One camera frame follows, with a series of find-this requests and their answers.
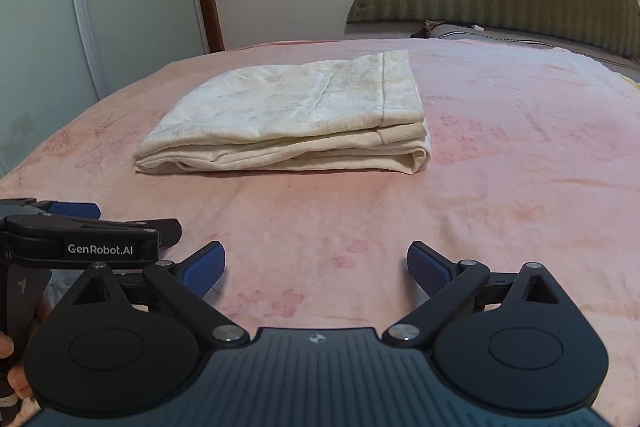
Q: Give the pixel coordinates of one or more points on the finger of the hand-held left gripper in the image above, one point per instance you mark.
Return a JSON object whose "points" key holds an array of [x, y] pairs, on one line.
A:
{"points": [[160, 232], [75, 210]]}

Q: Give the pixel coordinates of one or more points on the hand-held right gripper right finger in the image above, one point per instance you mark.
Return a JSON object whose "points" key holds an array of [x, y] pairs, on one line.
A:
{"points": [[430, 269]]}

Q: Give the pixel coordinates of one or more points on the brown striped pillow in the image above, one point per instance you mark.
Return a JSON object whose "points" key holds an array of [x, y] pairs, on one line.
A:
{"points": [[445, 29]]}

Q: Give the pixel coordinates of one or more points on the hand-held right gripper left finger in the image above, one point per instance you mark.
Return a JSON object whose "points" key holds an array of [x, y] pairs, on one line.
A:
{"points": [[202, 269]]}

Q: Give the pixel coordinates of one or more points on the person's left hand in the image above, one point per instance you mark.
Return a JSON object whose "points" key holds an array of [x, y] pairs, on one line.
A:
{"points": [[20, 382]]}

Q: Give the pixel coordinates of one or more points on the pink blanket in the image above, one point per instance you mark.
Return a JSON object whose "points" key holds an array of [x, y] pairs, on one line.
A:
{"points": [[350, 217]]}

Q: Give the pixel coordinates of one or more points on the cream pants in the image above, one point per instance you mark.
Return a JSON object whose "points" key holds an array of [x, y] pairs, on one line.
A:
{"points": [[300, 107]]}

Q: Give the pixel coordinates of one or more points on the floral frosted glass door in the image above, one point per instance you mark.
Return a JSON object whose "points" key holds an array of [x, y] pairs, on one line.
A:
{"points": [[100, 7]]}

